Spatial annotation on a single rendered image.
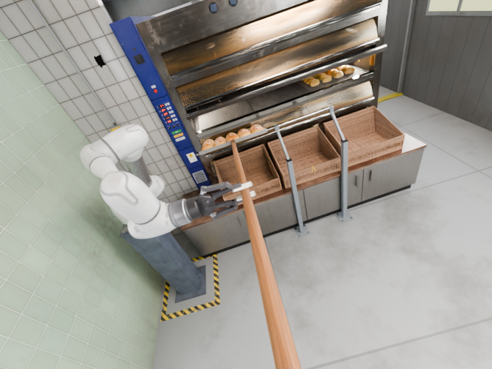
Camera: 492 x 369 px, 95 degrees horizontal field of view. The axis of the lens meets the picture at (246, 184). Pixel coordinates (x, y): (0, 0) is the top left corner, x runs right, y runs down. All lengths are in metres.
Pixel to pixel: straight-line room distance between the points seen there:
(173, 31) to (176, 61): 0.20
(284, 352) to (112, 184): 0.56
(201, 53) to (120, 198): 1.61
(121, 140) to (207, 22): 1.21
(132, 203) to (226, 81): 1.63
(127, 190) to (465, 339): 2.19
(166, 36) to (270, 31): 0.80
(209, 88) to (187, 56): 0.29
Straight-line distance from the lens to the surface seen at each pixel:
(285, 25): 2.21
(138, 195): 0.70
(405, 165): 2.70
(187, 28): 2.09
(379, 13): 2.59
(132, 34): 2.10
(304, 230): 2.55
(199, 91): 2.15
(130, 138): 1.26
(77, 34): 2.24
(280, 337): 0.35
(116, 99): 2.26
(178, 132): 2.25
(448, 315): 2.32
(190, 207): 0.78
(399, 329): 2.19
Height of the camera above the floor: 2.04
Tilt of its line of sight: 38 degrees down
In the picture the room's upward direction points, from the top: 20 degrees counter-clockwise
